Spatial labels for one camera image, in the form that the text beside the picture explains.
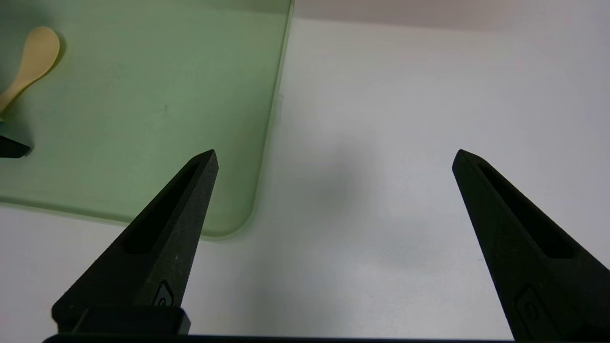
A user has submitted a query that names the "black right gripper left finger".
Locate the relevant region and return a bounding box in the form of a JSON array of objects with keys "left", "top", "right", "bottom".
[{"left": 51, "top": 150, "right": 219, "bottom": 335}]

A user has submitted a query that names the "yellow spoon with blue handle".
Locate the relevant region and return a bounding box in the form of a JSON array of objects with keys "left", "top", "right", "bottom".
[{"left": 0, "top": 26, "right": 61, "bottom": 125}]

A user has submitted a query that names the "light green plastic tray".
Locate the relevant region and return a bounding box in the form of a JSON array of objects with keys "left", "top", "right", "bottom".
[{"left": 0, "top": 0, "right": 295, "bottom": 240}]

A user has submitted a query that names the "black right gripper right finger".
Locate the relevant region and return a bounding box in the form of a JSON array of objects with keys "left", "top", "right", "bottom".
[{"left": 452, "top": 150, "right": 610, "bottom": 341}]

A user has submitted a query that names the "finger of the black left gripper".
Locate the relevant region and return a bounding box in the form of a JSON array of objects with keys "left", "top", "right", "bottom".
[{"left": 0, "top": 136, "right": 32, "bottom": 159}]

